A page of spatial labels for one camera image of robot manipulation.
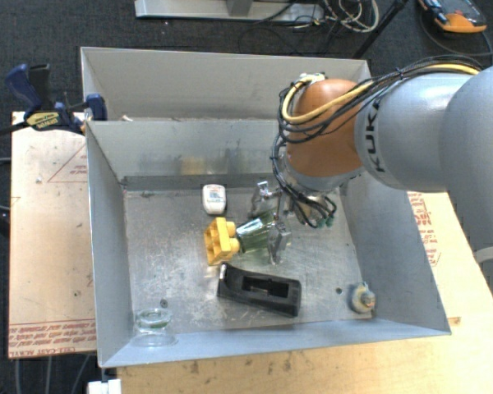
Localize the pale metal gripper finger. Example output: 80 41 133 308
248 180 273 219
267 223 293 266

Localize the clear green glass bottle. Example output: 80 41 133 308
234 211 281 263

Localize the small white box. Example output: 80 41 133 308
201 183 228 216

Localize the black tape dispenser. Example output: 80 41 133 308
216 262 303 318

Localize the yellow toy block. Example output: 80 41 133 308
203 216 242 267

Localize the grey knob with brass tip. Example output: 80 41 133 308
348 282 377 314

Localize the grey metal bin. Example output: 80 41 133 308
80 46 453 369

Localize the clear glass cup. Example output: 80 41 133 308
131 307 178 348

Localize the brown cardboard board red print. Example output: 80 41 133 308
7 111 462 360

